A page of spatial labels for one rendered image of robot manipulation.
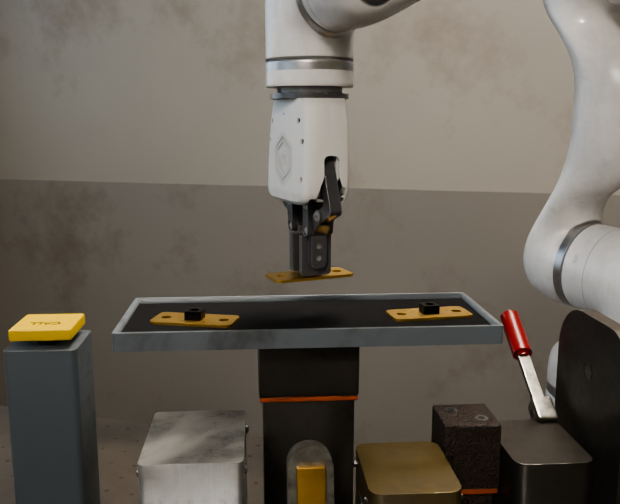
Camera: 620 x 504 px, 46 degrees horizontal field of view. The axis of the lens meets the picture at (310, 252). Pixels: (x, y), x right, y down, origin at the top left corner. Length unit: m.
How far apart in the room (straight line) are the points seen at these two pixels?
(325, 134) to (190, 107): 2.40
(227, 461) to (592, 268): 0.59
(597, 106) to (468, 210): 1.83
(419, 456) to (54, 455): 0.36
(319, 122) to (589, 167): 0.44
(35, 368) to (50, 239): 2.69
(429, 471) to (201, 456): 0.18
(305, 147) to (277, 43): 0.10
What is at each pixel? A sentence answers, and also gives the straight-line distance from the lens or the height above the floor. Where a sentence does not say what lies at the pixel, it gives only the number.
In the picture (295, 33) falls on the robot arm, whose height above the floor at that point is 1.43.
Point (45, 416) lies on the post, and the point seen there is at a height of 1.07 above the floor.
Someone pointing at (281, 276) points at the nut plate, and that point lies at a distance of 0.73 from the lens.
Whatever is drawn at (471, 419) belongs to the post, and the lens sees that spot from 0.67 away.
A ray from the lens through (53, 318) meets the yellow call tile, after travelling 0.79.
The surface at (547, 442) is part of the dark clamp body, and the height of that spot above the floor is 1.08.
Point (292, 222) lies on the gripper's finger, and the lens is 0.73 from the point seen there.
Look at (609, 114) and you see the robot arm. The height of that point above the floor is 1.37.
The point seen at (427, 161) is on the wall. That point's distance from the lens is 2.79.
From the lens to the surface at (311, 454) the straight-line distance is 0.59.
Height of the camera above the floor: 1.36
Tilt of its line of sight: 10 degrees down
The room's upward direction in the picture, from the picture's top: straight up
